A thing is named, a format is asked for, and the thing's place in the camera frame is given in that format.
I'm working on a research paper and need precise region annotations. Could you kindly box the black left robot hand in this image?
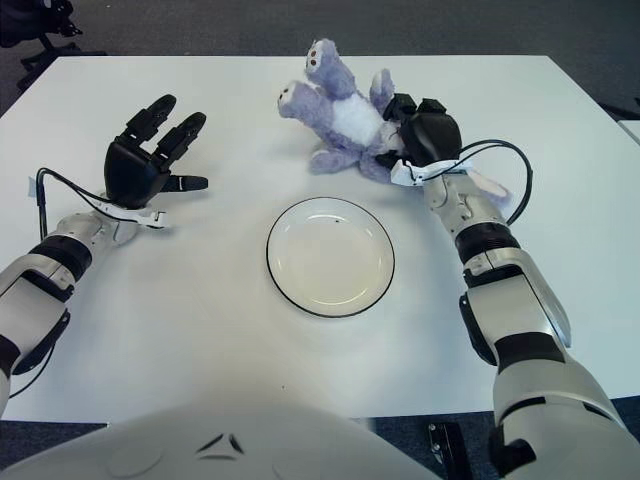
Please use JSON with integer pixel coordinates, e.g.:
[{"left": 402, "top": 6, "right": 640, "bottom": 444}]
[{"left": 102, "top": 93, "right": 210, "bottom": 210}]

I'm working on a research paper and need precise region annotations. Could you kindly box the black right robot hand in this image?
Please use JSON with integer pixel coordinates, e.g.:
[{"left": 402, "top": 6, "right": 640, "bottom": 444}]
[{"left": 374, "top": 92, "right": 462, "bottom": 171}]

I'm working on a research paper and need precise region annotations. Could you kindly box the purple plush teddy bear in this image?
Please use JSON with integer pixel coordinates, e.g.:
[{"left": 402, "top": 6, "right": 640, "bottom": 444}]
[{"left": 277, "top": 38, "right": 514, "bottom": 206}]

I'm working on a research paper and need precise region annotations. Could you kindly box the white plate with black rim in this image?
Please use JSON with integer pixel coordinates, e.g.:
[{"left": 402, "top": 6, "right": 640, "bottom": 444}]
[{"left": 265, "top": 196, "right": 396, "bottom": 318}]

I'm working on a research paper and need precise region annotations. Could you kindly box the black office chair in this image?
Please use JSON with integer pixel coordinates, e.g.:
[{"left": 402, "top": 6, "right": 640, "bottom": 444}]
[{"left": 0, "top": 0, "right": 109, "bottom": 91}]

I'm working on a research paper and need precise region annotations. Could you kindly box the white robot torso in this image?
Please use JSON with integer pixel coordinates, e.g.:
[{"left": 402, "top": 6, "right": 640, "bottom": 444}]
[{"left": 0, "top": 399, "right": 446, "bottom": 480}]

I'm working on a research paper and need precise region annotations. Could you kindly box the white right wrist mount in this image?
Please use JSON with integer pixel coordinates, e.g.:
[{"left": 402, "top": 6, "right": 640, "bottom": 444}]
[{"left": 390, "top": 158, "right": 475, "bottom": 188}]

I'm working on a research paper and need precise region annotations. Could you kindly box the white wrist mount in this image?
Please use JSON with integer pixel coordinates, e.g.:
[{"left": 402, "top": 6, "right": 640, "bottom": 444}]
[
  {"left": 94, "top": 199, "right": 169, "bottom": 231},
  {"left": 390, "top": 158, "right": 475, "bottom": 188}
]

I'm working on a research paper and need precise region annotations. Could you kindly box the white left wrist mount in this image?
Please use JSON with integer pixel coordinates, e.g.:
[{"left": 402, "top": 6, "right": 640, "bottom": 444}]
[{"left": 94, "top": 199, "right": 169, "bottom": 231}]

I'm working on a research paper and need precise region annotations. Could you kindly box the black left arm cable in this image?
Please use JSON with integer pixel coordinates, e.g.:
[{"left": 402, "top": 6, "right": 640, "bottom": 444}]
[{"left": 8, "top": 167, "right": 151, "bottom": 397}]

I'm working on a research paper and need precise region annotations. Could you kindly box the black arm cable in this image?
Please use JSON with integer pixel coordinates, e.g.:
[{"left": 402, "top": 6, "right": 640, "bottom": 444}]
[
  {"left": 407, "top": 139, "right": 534, "bottom": 226},
  {"left": 8, "top": 167, "right": 151, "bottom": 397}
]

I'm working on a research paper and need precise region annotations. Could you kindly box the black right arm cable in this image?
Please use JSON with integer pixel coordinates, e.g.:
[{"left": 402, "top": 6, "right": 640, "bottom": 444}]
[{"left": 407, "top": 139, "right": 534, "bottom": 226}]

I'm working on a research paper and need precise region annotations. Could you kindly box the black metal table bracket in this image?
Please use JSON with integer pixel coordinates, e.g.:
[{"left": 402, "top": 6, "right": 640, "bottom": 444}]
[{"left": 427, "top": 422, "right": 469, "bottom": 480}]

